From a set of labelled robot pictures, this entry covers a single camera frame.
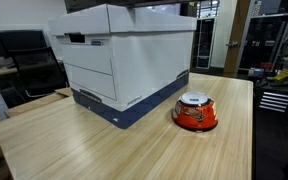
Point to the red white noodle bowl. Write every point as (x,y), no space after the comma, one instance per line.
(195,113)

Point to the white blue bankers box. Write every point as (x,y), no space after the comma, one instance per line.
(134,66)

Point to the glass door cabinet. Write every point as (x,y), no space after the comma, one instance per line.
(204,43)

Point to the wooden door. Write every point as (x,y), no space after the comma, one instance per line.
(235,33)

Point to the low wooden side desk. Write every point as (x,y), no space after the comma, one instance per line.
(34,103)

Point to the black mesh office chair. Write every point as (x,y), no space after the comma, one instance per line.
(34,66)

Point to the black cabinet white stripes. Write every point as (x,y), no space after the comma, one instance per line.
(274,101)

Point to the black shelf unit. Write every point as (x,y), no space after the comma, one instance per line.
(267,33)

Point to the yellow object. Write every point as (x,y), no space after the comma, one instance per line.
(284,75)

